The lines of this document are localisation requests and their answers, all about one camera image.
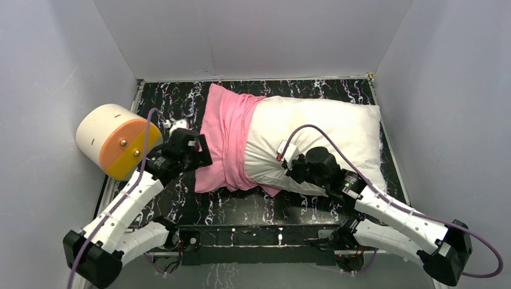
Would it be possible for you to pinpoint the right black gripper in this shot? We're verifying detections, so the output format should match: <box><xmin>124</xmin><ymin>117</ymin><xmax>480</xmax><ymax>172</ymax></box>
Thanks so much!
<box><xmin>281</xmin><ymin>154</ymin><xmax>328</xmax><ymax>190</ymax></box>

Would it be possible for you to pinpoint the pink pillowcase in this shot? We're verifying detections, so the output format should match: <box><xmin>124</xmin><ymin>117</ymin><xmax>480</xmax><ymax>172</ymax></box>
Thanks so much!
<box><xmin>194</xmin><ymin>84</ymin><xmax>281</xmax><ymax>197</ymax></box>

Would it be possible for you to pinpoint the white pillow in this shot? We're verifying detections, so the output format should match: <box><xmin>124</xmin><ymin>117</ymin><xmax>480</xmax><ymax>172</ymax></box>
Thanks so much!
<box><xmin>245</xmin><ymin>96</ymin><xmax>387</xmax><ymax>196</ymax></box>

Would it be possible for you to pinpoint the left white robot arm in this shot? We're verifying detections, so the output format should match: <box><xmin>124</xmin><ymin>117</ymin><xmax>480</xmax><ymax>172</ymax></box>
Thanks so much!
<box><xmin>63</xmin><ymin>128</ymin><xmax>212</xmax><ymax>288</ymax></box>

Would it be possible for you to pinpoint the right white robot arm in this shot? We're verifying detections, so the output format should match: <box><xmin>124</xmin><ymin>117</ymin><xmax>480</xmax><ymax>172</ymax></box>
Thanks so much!
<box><xmin>277</xmin><ymin>145</ymin><xmax>472</xmax><ymax>287</ymax></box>

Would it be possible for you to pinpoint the white orange yellow cylinder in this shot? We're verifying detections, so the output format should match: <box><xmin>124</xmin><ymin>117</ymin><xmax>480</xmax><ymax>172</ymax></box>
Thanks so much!
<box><xmin>75</xmin><ymin>104</ymin><xmax>147</xmax><ymax>181</ymax></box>

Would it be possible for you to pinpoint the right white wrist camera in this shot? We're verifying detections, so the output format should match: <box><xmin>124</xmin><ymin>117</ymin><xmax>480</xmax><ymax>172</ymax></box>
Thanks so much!
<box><xmin>277</xmin><ymin>140</ymin><xmax>300</xmax><ymax>170</ymax></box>

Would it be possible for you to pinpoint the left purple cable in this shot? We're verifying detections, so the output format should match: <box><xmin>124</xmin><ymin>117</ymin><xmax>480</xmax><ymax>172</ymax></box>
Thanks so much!
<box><xmin>66</xmin><ymin>107</ymin><xmax>171</xmax><ymax>289</ymax></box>

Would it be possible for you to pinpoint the purple cable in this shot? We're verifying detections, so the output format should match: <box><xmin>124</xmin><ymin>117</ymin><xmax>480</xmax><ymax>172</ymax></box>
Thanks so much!
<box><xmin>66</xmin><ymin>107</ymin><xmax>171</xmax><ymax>289</ymax></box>
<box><xmin>279</xmin><ymin>124</ymin><xmax>504</xmax><ymax>279</ymax></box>

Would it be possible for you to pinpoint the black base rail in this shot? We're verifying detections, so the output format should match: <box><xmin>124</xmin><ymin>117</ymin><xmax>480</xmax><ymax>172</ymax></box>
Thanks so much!
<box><xmin>180</xmin><ymin>225</ymin><xmax>357</xmax><ymax>266</ymax></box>

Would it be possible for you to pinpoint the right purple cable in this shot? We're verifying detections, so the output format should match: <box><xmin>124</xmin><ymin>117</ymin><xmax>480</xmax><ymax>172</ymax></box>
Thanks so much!
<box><xmin>279</xmin><ymin>124</ymin><xmax>504</xmax><ymax>279</ymax></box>

